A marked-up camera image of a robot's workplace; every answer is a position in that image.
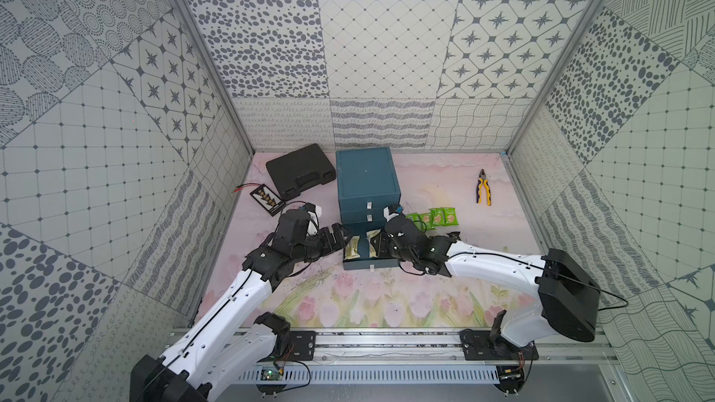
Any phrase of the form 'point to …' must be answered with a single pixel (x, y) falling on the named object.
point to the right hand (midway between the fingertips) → (374, 243)
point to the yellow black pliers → (479, 187)
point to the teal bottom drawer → (365, 261)
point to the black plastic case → (299, 170)
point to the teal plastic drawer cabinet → (367, 184)
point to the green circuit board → (270, 373)
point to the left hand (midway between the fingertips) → (344, 232)
